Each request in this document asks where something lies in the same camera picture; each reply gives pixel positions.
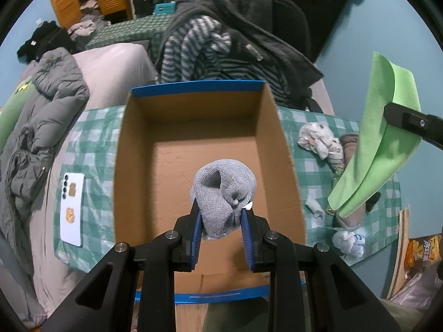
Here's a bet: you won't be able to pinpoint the green checked tablecloth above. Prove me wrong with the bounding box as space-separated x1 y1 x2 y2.
55 105 402 274

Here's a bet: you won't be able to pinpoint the small white tissue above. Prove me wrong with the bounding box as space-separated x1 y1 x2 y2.
306 197 326 217

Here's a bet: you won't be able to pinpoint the cardboard box with blue edges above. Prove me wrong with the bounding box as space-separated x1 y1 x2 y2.
114 80 307 332

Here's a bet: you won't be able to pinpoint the green pillow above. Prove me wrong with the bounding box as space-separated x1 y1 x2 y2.
0 79 38 146

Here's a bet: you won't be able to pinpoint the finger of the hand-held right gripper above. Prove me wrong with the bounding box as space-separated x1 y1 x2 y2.
383 102 443 147

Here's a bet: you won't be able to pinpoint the light green cloth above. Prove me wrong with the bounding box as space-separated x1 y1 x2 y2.
328 51 422 218

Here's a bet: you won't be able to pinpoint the black hanging garment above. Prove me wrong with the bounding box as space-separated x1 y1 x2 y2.
263 0 367 63

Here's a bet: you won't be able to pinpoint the teal plastic basket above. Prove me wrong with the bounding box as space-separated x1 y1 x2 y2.
154 3 178 16

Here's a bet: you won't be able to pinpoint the dark green checked table cover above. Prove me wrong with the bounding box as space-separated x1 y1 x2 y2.
85 14 177 51

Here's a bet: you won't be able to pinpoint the black office chair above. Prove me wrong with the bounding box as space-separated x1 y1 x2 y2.
270 0 312 63

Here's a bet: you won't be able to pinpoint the striped dark clothes pile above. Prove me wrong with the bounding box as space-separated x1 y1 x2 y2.
166 0 324 109

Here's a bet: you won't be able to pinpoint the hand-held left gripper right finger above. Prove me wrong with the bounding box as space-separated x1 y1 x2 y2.
241 208 403 332

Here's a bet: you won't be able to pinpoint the person's olive pants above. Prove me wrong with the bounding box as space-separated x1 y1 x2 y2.
202 295 414 332

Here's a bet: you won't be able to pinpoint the brown grey towel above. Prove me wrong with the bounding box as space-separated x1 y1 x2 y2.
334 134 367 230

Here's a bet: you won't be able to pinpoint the grey plastic bag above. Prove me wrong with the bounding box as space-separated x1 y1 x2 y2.
391 271 443 308

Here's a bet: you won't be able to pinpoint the grey puffer jacket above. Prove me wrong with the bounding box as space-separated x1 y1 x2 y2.
0 46 91 329

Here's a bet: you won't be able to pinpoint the white smartphone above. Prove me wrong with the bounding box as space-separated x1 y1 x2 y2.
60 172 85 248

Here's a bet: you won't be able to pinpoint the grey clothes heap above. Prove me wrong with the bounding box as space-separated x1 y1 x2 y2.
69 19 104 38

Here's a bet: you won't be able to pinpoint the black clothes heap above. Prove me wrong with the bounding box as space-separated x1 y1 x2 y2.
17 21 75 64

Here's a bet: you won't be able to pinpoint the grey sock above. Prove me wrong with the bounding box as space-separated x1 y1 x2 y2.
190 159 257 240

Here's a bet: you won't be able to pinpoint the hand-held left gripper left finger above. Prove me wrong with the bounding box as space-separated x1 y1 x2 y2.
41 199 203 332

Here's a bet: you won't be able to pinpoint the orange snack bag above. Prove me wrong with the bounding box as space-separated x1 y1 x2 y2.
403 235 443 270

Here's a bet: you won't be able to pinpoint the large crumpled white printed cloth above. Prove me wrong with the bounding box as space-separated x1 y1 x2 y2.
298 122 345 170

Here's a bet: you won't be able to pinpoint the small white cloth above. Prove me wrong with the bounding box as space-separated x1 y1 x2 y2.
331 230 365 258

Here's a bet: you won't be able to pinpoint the wooden board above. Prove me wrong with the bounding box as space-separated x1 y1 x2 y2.
386 207 411 300

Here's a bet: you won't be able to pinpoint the grey striped sweater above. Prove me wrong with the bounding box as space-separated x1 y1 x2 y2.
160 15 295 106

